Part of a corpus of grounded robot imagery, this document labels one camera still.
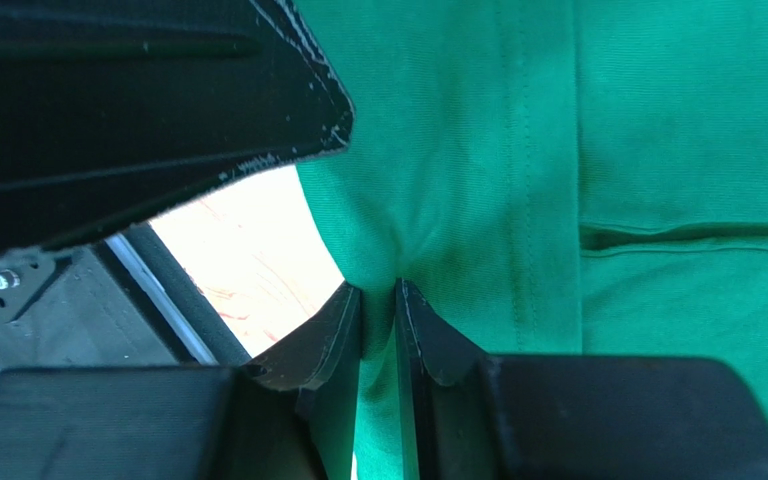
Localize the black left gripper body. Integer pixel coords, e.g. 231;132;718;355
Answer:
0;1;355;264

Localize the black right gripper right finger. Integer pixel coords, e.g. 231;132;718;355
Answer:
394;279;511;479

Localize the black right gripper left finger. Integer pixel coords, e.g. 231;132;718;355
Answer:
244;283;361;479

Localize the green t-shirt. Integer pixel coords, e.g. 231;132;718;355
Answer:
298;1;768;479

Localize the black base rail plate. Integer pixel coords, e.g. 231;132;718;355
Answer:
0;225;251;370

